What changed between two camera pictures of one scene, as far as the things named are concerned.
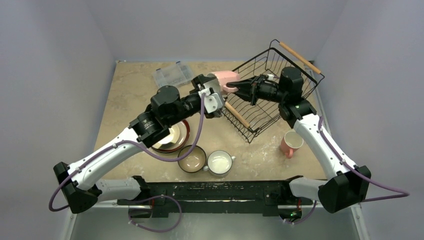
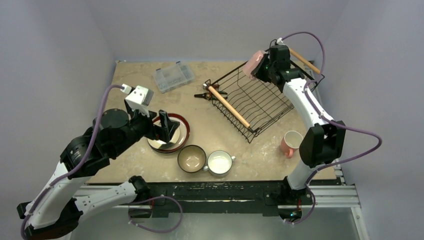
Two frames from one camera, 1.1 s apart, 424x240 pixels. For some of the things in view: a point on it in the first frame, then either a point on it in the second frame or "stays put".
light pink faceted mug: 225,77 → 251,63
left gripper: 199,83 → 155,132
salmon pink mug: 291,142 stays put
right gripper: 254,89 → 260,69
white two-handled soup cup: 219,162 stays put
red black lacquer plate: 179,134 stays put
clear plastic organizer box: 176,75 stays put
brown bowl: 195,162 stays put
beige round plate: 178,133 stays put
